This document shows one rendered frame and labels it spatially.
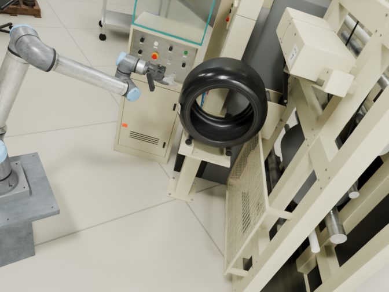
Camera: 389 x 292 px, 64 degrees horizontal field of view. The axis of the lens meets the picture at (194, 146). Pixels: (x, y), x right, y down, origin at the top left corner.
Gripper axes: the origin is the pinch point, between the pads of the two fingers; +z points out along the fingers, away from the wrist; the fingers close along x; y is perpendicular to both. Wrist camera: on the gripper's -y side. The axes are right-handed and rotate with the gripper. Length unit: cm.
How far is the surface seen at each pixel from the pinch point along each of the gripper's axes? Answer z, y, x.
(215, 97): 31.1, -10.5, 26.3
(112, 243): 1, -123, -40
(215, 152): 45, -36, 0
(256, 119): 53, 6, -12
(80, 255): -17, -125, -55
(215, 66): 17.6, 22.1, -1.1
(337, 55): 59, 63, -35
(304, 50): 45, 60, -35
